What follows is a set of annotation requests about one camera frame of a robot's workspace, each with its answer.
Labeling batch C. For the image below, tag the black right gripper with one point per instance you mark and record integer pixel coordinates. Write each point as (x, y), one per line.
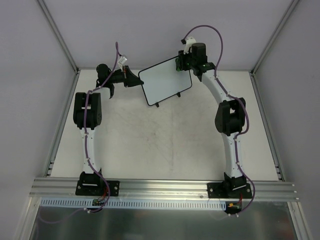
(180, 60)

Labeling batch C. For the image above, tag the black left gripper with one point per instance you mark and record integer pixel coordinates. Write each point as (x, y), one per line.
(126, 76)

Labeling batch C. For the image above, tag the black framed whiteboard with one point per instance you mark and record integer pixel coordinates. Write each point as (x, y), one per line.
(162, 81)

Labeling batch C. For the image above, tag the green whiteboard eraser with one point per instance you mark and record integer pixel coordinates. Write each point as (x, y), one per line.
(178, 65)

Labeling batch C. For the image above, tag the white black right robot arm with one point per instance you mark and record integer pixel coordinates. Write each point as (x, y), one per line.
(229, 121)

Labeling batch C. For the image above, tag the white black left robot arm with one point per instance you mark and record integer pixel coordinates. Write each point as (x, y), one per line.
(87, 116)

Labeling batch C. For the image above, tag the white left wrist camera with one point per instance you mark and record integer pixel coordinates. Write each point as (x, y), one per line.
(121, 61)

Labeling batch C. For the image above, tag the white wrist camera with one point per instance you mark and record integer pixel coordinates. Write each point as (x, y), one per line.
(188, 42)
(121, 61)

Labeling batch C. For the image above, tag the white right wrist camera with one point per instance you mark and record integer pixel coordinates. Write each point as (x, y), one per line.
(188, 42)

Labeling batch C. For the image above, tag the aluminium corner frame post right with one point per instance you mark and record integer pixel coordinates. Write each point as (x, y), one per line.
(275, 34)

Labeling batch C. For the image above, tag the aluminium corner frame post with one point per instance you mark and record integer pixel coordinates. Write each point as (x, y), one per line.
(57, 34)
(275, 34)

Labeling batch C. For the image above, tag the aluminium corner frame post left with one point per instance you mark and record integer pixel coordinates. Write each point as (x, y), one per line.
(57, 34)

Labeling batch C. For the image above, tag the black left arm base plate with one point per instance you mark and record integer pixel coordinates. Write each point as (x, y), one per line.
(98, 188)

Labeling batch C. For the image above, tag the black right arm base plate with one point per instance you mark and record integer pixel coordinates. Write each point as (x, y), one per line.
(219, 190)

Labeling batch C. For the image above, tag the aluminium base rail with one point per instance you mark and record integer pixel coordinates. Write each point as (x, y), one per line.
(149, 189)

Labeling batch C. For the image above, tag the white slotted cable duct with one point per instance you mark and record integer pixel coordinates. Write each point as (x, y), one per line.
(115, 203)

